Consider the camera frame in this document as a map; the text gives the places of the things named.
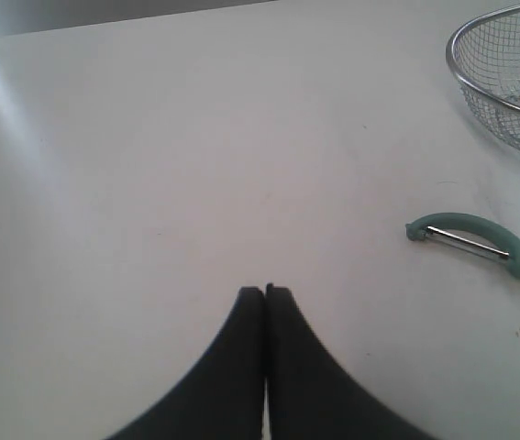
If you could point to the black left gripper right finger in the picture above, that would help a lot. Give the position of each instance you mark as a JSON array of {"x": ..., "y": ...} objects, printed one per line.
[{"x": 310, "y": 396}]

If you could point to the steel wire mesh basket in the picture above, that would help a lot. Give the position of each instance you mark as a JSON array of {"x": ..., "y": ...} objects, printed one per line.
[{"x": 484, "y": 57}]

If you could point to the teal handled peeler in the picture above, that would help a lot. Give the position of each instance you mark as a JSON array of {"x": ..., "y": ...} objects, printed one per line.
[{"x": 473, "y": 233}]

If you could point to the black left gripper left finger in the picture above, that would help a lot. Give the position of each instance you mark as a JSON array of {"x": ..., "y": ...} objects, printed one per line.
[{"x": 222, "y": 395}]

